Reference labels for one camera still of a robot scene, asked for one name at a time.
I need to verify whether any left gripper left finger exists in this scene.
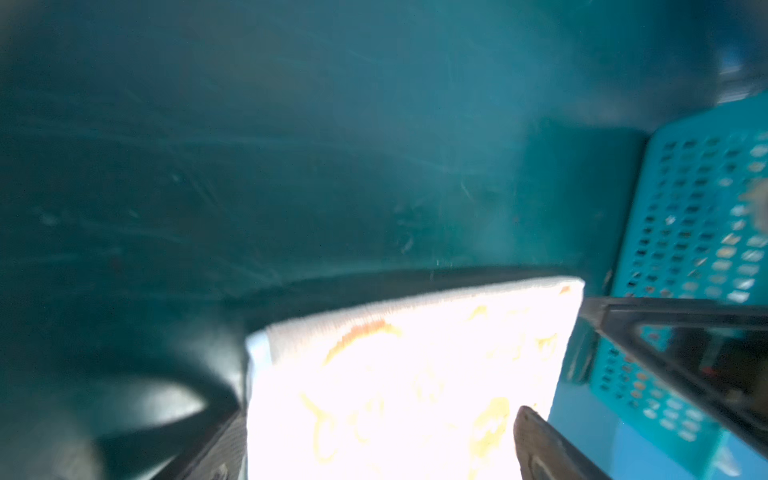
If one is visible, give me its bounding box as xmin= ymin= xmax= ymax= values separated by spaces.
xmin=153 ymin=408 xmax=247 ymax=480

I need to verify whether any teal perforated plastic basket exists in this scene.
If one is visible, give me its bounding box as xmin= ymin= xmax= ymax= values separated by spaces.
xmin=589 ymin=94 xmax=767 ymax=479

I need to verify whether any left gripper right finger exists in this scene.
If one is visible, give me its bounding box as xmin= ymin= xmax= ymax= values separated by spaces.
xmin=513 ymin=406 xmax=611 ymax=480

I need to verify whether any orange white patterned towel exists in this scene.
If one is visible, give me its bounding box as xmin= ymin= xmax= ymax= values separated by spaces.
xmin=246 ymin=276 xmax=585 ymax=479

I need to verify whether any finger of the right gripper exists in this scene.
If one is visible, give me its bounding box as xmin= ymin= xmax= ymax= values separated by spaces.
xmin=579 ymin=297 xmax=767 ymax=455

